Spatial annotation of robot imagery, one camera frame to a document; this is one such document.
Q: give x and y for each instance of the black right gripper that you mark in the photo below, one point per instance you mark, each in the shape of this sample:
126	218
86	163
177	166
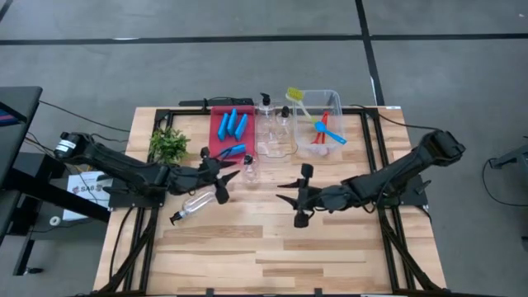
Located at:
317	198

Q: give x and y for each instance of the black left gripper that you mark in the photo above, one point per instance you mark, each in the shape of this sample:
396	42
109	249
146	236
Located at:
210	173

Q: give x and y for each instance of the blue cellulose sponge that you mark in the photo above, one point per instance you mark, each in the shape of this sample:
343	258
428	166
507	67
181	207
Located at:
223	127
241	127
237	150
232	122

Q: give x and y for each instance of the teal dish brush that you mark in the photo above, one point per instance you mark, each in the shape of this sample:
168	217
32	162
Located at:
330	134

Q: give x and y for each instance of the yellow-green dish brush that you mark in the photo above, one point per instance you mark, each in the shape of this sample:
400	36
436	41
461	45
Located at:
295	94

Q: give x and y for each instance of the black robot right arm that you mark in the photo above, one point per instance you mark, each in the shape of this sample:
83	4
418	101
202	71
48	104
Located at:
392	173

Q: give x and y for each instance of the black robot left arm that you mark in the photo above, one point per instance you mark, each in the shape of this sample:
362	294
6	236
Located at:
123	167

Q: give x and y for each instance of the pink plastic tray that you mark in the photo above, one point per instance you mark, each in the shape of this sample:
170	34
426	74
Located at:
215	140

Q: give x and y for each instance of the clear plastic tray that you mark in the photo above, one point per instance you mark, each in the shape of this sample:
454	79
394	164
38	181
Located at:
272	144

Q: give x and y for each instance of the green plant in white pot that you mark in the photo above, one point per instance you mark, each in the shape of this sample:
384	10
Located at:
168	144

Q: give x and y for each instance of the black power strip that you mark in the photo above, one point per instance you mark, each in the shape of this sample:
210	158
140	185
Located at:
231	101

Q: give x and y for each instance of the clear plastic bin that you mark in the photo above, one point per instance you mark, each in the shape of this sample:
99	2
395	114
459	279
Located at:
334	107

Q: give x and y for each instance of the white printed paper sheet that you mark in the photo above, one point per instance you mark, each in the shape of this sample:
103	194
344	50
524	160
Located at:
82	206

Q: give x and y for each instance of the white tape roll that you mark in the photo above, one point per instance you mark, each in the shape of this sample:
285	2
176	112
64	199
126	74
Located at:
50	220

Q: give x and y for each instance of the black side desk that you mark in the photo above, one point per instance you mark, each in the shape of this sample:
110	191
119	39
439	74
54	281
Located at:
20	95

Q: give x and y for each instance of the grey stand leg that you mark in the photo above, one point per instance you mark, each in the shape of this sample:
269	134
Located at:
515	156

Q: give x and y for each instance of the black aluminium table frame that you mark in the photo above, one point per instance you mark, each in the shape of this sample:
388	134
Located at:
189	111

